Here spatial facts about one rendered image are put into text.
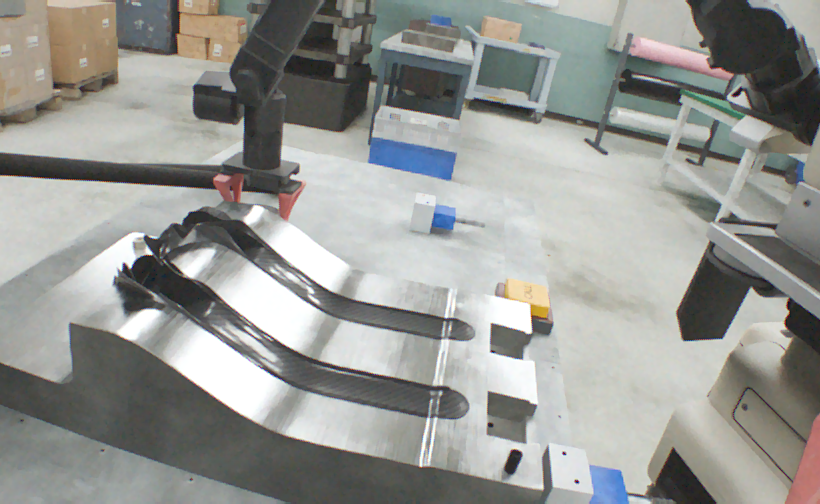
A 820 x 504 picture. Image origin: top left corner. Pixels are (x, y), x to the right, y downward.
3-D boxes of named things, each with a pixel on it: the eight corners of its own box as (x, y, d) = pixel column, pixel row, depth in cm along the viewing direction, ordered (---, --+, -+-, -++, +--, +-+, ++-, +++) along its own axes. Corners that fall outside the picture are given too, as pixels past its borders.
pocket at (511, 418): (525, 431, 46) (537, 402, 44) (527, 476, 41) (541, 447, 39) (477, 420, 46) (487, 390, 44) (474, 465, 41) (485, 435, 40)
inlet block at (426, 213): (480, 232, 97) (487, 206, 94) (481, 244, 92) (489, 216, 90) (411, 218, 96) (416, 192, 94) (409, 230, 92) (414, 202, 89)
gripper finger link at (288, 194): (262, 214, 83) (264, 159, 79) (303, 223, 83) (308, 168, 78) (244, 231, 77) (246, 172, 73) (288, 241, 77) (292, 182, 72)
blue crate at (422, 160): (451, 165, 399) (457, 138, 389) (450, 183, 362) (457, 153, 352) (374, 150, 399) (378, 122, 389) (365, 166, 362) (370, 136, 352)
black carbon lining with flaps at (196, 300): (471, 337, 55) (493, 259, 50) (460, 451, 41) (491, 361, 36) (170, 262, 57) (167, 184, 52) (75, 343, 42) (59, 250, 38)
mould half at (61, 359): (508, 364, 63) (541, 270, 57) (508, 556, 40) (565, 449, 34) (136, 270, 66) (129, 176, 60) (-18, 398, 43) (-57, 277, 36)
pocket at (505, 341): (522, 359, 55) (532, 332, 54) (523, 391, 51) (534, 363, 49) (481, 350, 56) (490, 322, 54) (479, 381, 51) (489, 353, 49)
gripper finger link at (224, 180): (231, 207, 83) (233, 152, 79) (272, 216, 83) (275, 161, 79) (212, 223, 77) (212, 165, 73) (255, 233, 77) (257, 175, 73)
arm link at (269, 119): (278, 93, 67) (291, 86, 73) (230, 85, 68) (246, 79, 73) (274, 142, 71) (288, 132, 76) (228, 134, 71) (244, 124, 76)
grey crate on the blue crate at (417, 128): (457, 139, 389) (461, 120, 382) (457, 154, 352) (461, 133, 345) (378, 124, 389) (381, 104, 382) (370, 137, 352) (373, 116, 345)
